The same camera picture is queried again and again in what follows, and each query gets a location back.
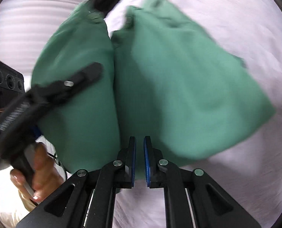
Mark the green shirt garment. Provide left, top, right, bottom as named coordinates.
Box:
left=31, top=0, right=275, bottom=173

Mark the cream jacket sleeve forearm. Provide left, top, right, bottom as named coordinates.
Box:
left=0, top=190, right=37, bottom=223

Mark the person's left hand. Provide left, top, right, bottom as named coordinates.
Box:
left=10, top=142, right=64, bottom=203

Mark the white pleated curtain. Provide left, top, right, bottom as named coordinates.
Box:
left=0, top=0, right=106, bottom=74

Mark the lilac plush bed blanket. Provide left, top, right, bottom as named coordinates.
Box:
left=106, top=0, right=282, bottom=227

